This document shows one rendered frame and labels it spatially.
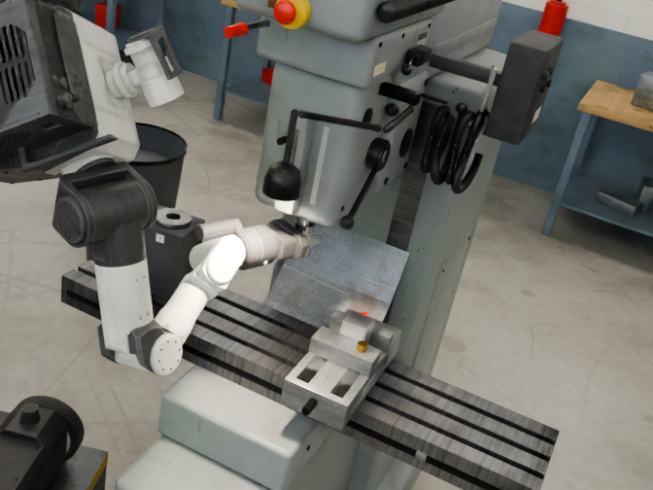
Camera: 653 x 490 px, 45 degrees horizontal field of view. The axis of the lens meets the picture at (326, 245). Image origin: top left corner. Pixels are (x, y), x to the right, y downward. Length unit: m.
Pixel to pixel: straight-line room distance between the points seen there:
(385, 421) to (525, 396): 1.96
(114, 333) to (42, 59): 0.48
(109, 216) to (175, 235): 0.59
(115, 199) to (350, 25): 0.49
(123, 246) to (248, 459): 0.64
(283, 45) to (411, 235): 0.75
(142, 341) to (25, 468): 0.72
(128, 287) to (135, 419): 1.71
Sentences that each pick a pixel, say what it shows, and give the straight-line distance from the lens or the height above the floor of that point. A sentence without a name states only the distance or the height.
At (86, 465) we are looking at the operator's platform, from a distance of 2.35.
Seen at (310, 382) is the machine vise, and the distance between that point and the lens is 1.71.
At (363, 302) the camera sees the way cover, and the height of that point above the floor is 0.95.
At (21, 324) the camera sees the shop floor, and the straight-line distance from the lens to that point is 3.57.
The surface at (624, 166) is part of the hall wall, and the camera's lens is 5.90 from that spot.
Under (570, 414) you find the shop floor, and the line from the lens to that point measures 3.69.
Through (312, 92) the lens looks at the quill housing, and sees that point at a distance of 1.57.
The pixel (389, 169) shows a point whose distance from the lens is 1.80.
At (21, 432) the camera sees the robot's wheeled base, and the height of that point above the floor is 0.61.
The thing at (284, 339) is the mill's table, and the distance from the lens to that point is 1.94.
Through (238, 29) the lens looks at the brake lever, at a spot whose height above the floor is 1.71.
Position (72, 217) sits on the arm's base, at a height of 1.41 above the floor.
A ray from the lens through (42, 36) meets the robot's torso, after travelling 1.35.
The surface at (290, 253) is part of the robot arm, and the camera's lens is 1.71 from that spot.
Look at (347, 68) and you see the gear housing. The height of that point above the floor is 1.66.
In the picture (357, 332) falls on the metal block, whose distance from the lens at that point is 1.79.
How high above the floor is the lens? 2.05
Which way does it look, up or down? 27 degrees down
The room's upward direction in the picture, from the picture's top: 12 degrees clockwise
